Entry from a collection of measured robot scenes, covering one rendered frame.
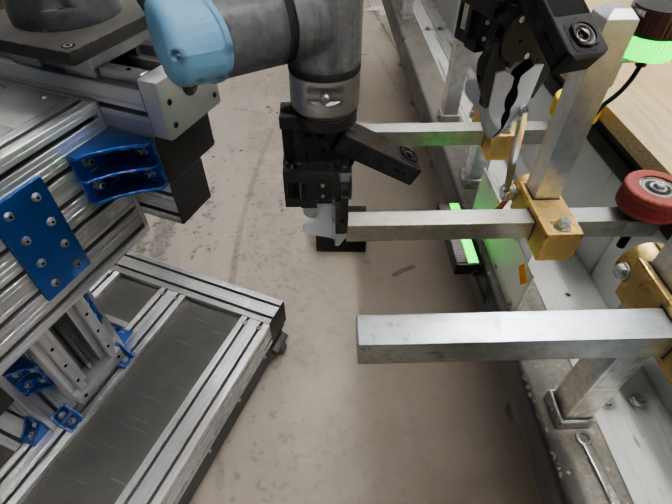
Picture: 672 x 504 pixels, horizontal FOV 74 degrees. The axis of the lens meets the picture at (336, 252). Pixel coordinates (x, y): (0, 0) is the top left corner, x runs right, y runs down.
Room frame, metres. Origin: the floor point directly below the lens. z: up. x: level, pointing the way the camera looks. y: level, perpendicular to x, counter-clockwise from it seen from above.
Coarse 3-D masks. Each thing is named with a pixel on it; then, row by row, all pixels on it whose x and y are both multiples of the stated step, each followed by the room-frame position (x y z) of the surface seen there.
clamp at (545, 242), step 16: (528, 176) 0.54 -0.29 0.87; (528, 192) 0.50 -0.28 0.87; (512, 208) 0.52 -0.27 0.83; (528, 208) 0.48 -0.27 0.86; (544, 208) 0.47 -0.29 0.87; (560, 208) 0.47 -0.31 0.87; (544, 224) 0.43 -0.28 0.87; (576, 224) 0.43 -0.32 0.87; (528, 240) 0.45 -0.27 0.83; (544, 240) 0.42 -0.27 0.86; (560, 240) 0.41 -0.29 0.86; (576, 240) 0.42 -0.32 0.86; (544, 256) 0.41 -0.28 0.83; (560, 256) 0.42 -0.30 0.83
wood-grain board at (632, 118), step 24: (600, 0) 1.26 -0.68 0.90; (624, 0) 1.26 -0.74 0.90; (624, 72) 0.83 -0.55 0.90; (648, 72) 0.83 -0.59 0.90; (624, 96) 0.73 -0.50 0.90; (648, 96) 0.73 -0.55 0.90; (600, 120) 0.70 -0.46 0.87; (624, 120) 0.65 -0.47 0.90; (648, 120) 0.65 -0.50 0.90; (624, 144) 0.62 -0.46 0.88; (648, 144) 0.58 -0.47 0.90; (648, 168) 0.55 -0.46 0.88
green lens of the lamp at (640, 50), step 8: (632, 40) 0.49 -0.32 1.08; (640, 40) 0.49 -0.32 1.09; (648, 40) 0.48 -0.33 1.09; (632, 48) 0.49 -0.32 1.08; (640, 48) 0.48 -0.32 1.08; (648, 48) 0.48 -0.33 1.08; (656, 48) 0.48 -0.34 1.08; (664, 48) 0.48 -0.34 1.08; (624, 56) 0.49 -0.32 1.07; (632, 56) 0.49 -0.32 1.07; (640, 56) 0.48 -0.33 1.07; (648, 56) 0.48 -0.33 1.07; (656, 56) 0.48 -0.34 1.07; (664, 56) 0.48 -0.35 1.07
